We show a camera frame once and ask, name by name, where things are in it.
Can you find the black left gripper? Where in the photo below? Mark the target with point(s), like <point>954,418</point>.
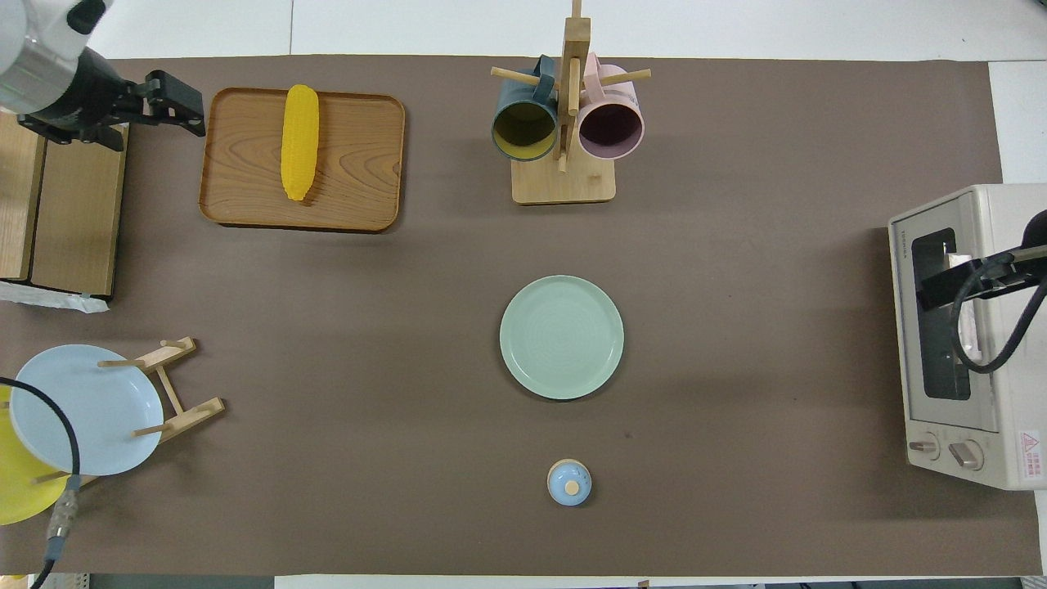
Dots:
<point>90,106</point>

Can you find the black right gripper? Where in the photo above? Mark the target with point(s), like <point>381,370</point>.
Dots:
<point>1031,270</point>

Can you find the glass oven door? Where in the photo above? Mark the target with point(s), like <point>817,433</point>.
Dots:
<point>906,352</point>

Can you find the yellow corn cob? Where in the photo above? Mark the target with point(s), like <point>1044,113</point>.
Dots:
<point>300,139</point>

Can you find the pale green plate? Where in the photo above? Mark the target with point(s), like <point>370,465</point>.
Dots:
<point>562,337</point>

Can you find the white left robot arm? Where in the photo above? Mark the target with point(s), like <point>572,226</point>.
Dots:
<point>33,49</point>

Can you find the beige toaster oven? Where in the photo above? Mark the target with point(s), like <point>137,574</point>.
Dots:
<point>1018,409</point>

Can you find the beige oven knob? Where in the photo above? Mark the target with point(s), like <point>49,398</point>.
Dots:
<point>966,454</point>
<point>924,446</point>

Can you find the wooden stepped shelf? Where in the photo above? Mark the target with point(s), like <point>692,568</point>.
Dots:
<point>78,213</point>

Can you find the red warning sticker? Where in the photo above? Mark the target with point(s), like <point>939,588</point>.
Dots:
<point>1031,455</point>

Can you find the wooden tray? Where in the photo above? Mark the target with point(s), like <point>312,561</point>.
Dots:
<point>360,164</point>

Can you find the wooden plate rack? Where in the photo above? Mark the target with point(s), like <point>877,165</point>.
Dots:
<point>192,413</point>

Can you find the light blue plate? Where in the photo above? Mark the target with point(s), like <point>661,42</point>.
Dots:
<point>98,409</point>

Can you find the brown table mat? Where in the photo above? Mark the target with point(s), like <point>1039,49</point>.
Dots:
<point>409,327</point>

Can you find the dark teal mug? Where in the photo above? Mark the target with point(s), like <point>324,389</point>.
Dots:
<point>523,131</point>

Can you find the pink mug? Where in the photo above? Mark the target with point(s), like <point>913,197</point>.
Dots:
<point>609,127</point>

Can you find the wooden mug tree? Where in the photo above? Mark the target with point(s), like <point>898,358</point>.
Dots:
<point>564,184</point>

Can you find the yellow plate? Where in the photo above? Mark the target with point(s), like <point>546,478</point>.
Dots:
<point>20,491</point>

